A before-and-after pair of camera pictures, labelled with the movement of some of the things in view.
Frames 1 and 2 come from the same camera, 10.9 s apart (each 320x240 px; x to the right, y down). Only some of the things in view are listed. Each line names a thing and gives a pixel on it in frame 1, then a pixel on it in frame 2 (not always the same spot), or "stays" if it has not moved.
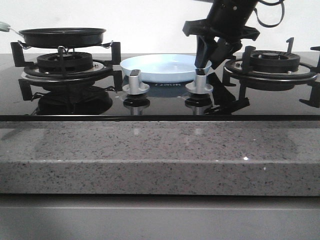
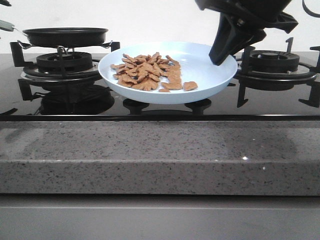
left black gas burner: x=64 y=67 stays
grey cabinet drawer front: x=76 y=217 stays
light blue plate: x=163 y=67 to x=195 y=65
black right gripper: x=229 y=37 to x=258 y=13
